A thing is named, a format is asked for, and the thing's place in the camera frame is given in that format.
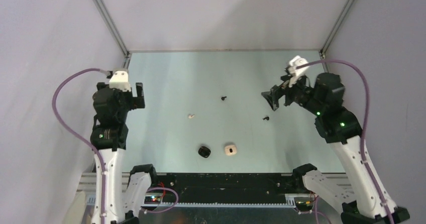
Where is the controller board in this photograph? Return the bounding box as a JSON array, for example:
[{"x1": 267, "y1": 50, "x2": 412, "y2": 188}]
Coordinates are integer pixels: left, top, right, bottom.
[
  {"x1": 294, "y1": 201, "x2": 314, "y2": 214},
  {"x1": 144, "y1": 195, "x2": 162, "y2": 206}
]

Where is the left controller board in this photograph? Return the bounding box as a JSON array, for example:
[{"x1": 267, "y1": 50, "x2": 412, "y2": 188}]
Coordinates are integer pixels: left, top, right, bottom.
[{"x1": 144, "y1": 195, "x2": 162, "y2": 206}]

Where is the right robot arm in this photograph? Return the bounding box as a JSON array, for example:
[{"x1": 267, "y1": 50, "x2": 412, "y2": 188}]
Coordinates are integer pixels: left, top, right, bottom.
[{"x1": 262, "y1": 73, "x2": 410, "y2": 223}]

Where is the black earbud charging case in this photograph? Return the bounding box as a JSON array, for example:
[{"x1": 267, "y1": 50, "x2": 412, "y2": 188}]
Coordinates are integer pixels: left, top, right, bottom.
[{"x1": 197, "y1": 146, "x2": 211, "y2": 158}]

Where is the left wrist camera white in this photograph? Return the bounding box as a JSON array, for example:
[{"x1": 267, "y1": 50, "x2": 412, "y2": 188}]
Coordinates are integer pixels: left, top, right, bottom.
[{"x1": 109, "y1": 68, "x2": 131, "y2": 92}]

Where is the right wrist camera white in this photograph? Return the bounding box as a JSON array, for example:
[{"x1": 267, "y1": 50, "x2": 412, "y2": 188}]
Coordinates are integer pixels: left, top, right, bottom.
[{"x1": 287, "y1": 55, "x2": 308, "y2": 87}]

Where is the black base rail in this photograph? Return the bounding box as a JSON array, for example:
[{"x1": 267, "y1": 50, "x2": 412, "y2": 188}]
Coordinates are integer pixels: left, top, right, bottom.
[{"x1": 152, "y1": 173, "x2": 310, "y2": 205}]

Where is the beige earbud charging case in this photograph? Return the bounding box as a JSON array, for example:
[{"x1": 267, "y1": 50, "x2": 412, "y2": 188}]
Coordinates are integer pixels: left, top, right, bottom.
[{"x1": 224, "y1": 144, "x2": 237, "y2": 156}]

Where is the right controller board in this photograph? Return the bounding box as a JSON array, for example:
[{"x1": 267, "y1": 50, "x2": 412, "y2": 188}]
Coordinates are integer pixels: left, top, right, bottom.
[{"x1": 294, "y1": 201, "x2": 314, "y2": 214}]

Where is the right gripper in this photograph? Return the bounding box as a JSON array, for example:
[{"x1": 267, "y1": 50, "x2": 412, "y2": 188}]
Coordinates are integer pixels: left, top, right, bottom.
[{"x1": 261, "y1": 70, "x2": 323, "y2": 114}]

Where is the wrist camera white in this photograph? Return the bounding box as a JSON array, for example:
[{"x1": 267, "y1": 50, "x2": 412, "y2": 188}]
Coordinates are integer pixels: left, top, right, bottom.
[
  {"x1": 109, "y1": 68, "x2": 131, "y2": 92},
  {"x1": 287, "y1": 55, "x2": 308, "y2": 87}
]

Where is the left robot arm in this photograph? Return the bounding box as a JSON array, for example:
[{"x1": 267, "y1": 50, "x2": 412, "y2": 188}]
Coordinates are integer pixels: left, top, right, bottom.
[{"x1": 90, "y1": 82, "x2": 159, "y2": 223}]

